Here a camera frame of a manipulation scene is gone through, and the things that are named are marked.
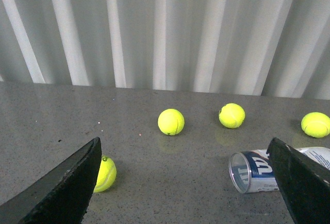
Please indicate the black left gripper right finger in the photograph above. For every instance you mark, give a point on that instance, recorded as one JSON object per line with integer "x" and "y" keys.
{"x": 303, "y": 183}

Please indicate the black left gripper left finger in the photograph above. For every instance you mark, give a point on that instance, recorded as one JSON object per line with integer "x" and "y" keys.
{"x": 62, "y": 195}

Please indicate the clear Wilson tennis ball can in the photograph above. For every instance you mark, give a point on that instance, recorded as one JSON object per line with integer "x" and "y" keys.
{"x": 251, "y": 172}

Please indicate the far left tennis ball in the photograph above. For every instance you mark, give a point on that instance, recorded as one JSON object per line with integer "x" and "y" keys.
{"x": 106, "y": 175}

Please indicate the tennis ball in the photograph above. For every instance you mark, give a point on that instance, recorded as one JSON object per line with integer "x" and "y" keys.
{"x": 171, "y": 122}
{"x": 315, "y": 124}
{"x": 231, "y": 115}
{"x": 106, "y": 175}

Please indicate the right tennis ball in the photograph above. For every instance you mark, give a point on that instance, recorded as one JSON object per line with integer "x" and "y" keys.
{"x": 315, "y": 124}

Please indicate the middle tennis ball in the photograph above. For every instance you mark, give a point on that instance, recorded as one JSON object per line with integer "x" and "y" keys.
{"x": 231, "y": 115}

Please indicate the white pleated curtain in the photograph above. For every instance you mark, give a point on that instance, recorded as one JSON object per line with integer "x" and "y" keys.
{"x": 253, "y": 47}

